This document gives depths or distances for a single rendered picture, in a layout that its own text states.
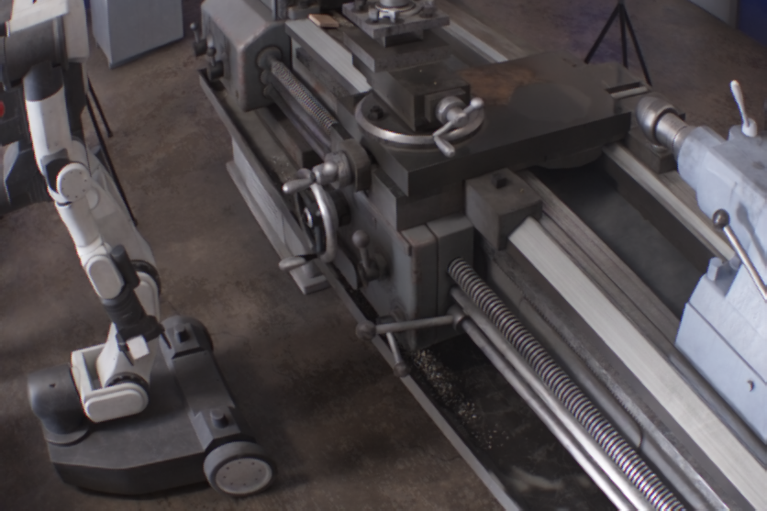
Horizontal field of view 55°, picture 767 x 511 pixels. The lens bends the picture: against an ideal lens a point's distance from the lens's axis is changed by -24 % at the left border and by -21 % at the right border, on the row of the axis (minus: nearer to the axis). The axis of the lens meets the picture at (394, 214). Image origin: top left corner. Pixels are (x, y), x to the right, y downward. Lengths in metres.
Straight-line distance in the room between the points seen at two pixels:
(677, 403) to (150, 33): 3.70
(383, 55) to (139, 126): 2.30
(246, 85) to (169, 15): 1.98
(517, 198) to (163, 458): 1.10
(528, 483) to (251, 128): 1.62
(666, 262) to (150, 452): 1.35
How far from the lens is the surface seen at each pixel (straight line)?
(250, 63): 2.63
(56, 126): 1.53
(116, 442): 2.26
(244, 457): 2.14
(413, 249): 1.72
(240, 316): 2.80
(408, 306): 1.82
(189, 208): 3.30
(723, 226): 1.30
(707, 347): 1.41
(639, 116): 1.57
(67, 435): 2.29
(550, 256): 1.63
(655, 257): 1.86
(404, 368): 1.80
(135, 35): 4.54
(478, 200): 1.72
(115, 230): 1.92
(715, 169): 1.38
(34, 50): 1.47
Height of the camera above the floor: 1.84
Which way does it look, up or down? 36 degrees down
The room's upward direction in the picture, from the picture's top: 2 degrees counter-clockwise
